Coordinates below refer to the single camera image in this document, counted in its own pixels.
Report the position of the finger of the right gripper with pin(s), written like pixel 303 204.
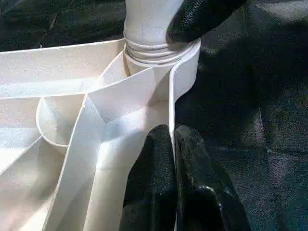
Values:
pixel 192 21

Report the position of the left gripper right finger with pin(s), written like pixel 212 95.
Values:
pixel 199 187

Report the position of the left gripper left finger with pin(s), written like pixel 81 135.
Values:
pixel 149 183

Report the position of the white plastic table leg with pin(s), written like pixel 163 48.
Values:
pixel 144 21

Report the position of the white plastic table top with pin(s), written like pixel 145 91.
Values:
pixel 48 72

